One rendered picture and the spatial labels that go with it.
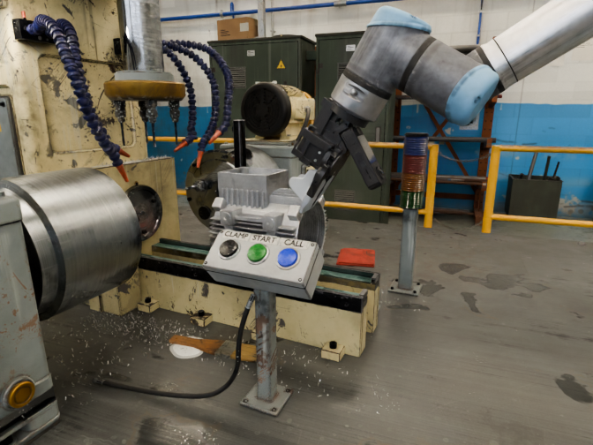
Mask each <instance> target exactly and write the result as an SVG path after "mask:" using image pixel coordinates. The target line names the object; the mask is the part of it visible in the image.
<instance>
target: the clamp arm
mask: <svg viewBox="0 0 593 445"><path fill-rule="evenodd" d="M232 132H233V137H234V160H235V168H240V167H246V142H245V120H243V119H237V120H233V126H232Z"/></svg>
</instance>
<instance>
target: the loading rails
mask: <svg viewBox="0 0 593 445"><path fill-rule="evenodd" d="M210 249H211V245H202V244H196V243H190V242H184V241H179V240H174V239H167V238H160V243H157V244H154V245H152V254H153V255H149V254H144V253H142V254H141V257H140V261H139V282H140V290H141V299H142V301H140V302H139V303H138V310H139V311H142V312H146V313H151V312H153V311H155V310H156V309H158V308H162V309H166V310H170V311H173V312H177V313H183V314H187V315H190V316H191V317H190V318H191V324H193V325H197V326H201V327H205V326H207V325H208V324H209V323H211V322H212V321H216V322H220V323H223V324H227V325H230V326H234V327H238V328H239V325H240V322H241V319H242V316H243V313H244V309H245V306H246V304H247V302H248V299H249V297H250V295H251V294H252V293H253V294H254V289H253V288H248V287H244V286H239V285H235V284H230V283H222V282H217V281H215V280H214V279H213V277H212V276H210V275H209V274H208V272H207V271H205V270H204V268H203V266H202V265H203V263H204V261H205V259H206V257H207V255H208V253H209V251H210ZM379 280H380V273H379V272H372V271H367V270H362V269H355V268H345V267H340V266H334V265H328V264H323V267H322V269H321V272H320V275H319V279H318V281H317V284H316V287H315V290H314V292H313V295H312V299H305V298H297V297H292V296H288V295H283V294H279V293H276V337H280V338H283V339H287V340H290V341H294V342H298V343H304V344H308V345H311V346H315V347H319V348H322V349H321V357H322V358H326V359H329V360H333V361H336V362H340V361H341V359H342V357H343V355H344V354H347V355H350V356H354V357H359V358H360V356H361V354H362V352H363V350H364V348H365V333H366V332H369V333H373V331H374V329H375V328H376V327H377V325H378V310H379ZM244 329H248V330H251V339H252V340H254V341H256V322H255V300H254V301H253V303H252V305H251V309H250V311H249V314H248V317H247V320H246V323H245V326H244Z"/></svg>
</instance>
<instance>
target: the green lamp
mask: <svg viewBox="0 0 593 445"><path fill-rule="evenodd" d="M423 205H424V191H423V192H405V191H403V190H401V197H400V206H401V207H406V208H421V207H423Z"/></svg>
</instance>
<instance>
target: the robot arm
mask: <svg viewBox="0 0 593 445"><path fill-rule="evenodd" d="M366 27H367V28H366V30H365V32H364V35H363V37H362V39H361V41H360V42H359V43H358V45H357V48H356V50H355V52H354V53H353V55H352V57H351V59H350V60H349V63H348V65H347V66H346V68H345V70H344V72H343V74H342V75H341V77H340V79H339V81H338V82H337V84H336V86H335V88H334V91H333V92H332V93H331V97H332V98H328V99H327V98H326V97H324V98H323V100H322V102H321V104H320V105H321V106H322V108H321V110H320V112H319V114H318V116H317V118H316V119H315V121H314V123H313V125H309V126H308V127H306V128H304V129H303V131H302V133H301V134H300V136H299V138H298V140H297V142H296V144H295V146H294V148H293V150H292V151H291V154H293V155H295V156H296V157H298V158H299V161H300V162H302V163H304V164H305V165H306V166H309V165H311V166H312V167H313V168H314V169H315V170H308V171H307V173H306V174H305V175H304V174H301V175H299V176H298V177H292V178H291V179H290V181H289V186H290V187H291V189H292V190H293V191H294V192H295V193H296V194H297V196H298V197H299V198H300V199H301V201H302V205H301V207H300V211H299V212H300V213H304V212H306V211H308V210H309V209H311V208H313V206H314V205H315V204H316V203H317V201H318V200H319V199H320V197H321V196H322V195H323V193H324V192H325V191H326V190H327V188H328V187H329V186H330V185H331V183H332V182H333V181H334V179H335V177H336V176H337V174H338V172H339V171H340V170H341V168H342V167H343V165H344V164H345V162H346V161H347V159H348V158H349V154H351V156H352V158H353V160H354V162H355V164H356V166H357V168H358V169H359V171H360V173H361V175H362V178H363V181H364V182H365V184H366V185H367V187H368V189H369V190H374V189H376V188H378V187H380V186H382V185H383V184H384V183H385V182H386V181H387V178H386V175H385V172H384V170H383V169H382V168H381V166H380V165H379V163H378V161H377V159H376V157H375V155H374V153H373V152H372V149H371V147H370V146H369V144H368V142H367V140H366V138H365V136H364V134H363V132H362V130H361V128H365V127H366V126H367V125H368V123H369V121H372V122H375V121H376V120H377V118H378V117H379V114H380V113H381V111H382V110H383V109H384V107H385V105H386V104H387V101H388V100H389V99H390V97H391V95H392V94H393V92H394V90H395V89H396V88H397V89H399V90H401V91H402V92H403V93H405V94H407V95H408V96H410V97H412V98H413V99H415V100H417V101H418V102H421V103H422V104H423V105H425V106H426V107H428V108H429V109H432V110H433V111H435V112H437V113H438V114H440V115H441V116H443V117H445V118H446V119H447V121H448V122H450V123H453V124H457V125H459V126H465V125H467V124H469V123H470V122H471V121H472V120H473V119H474V118H475V117H476V116H477V114H478V113H479V112H480V111H481V109H482V108H483V107H484V105H485V104H486V103H487V102H488V101H489V100H490V99H491V98H493V97H495V96H496V95H498V94H500V93H502V92H504V91H505V90H507V89H508V88H509V87H510V86H512V85H513V84H514V83H516V82H518V81H519V80H521V79H524V78H525V77H527V76H529V75H530V74H531V73H533V72H535V71H537V70H538V69H540V68H542V67H544V66H545V65H547V64H549V63H550V62H552V61H553V60H555V59H557V58H558V57H561V56H563V55H564V54H566V53H567V52H568V51H570V50H572V49H574V48H576V47H578V46H579V45H581V44H583V43H584V42H586V41H587V40H589V39H591V38H592V37H593V0H551V1H550V2H549V3H548V4H546V5H544V6H543V7H541V8H540V9H538V10H536V11H534V12H533V13H531V14H530V15H529V16H528V17H526V18H525V19H523V20H521V21H520V22H518V23H517V24H515V25H514V26H512V27H510V28H509V29H507V30H506V31H505V32H503V33H502V34H500V35H498V36H497V37H495V38H494V39H492V40H491V41H489V42H487V43H486V44H483V45H481V46H479V47H478V48H476V49H474V50H473V51H471V52H470V53H468V55H464V54H462V53H461V52H460V51H458V50H456V49H453V48H452V47H450V46H448V45H446V44H445V43H444V42H442V41H439V40H437V39H436V38H434V37H432V36H430V35H429V34H430V33H431V32H432V27H431V26H430V25H429V24H428V23H426V22H425V21H423V20H421V19H420V18H418V17H415V16H413V15H411V14H409V13H407V12H405V11H402V10H399V9H397V8H394V7H392V6H382V7H380V8H379V9H378V10H377V11H376V13H375V15H374V16H373V18H372V21H371V22H370V23H369V24H368V25H367V26H366ZM353 125H356V126H353ZM360 127H361V128H360ZM309 130H311V131H313V132H311V131H309ZM302 137H303V138H302ZM301 138H302V139H301ZM300 140H301V141H300ZM299 141H300V143H299ZM298 143H299V145H298ZM297 145H298V147H297Z"/></svg>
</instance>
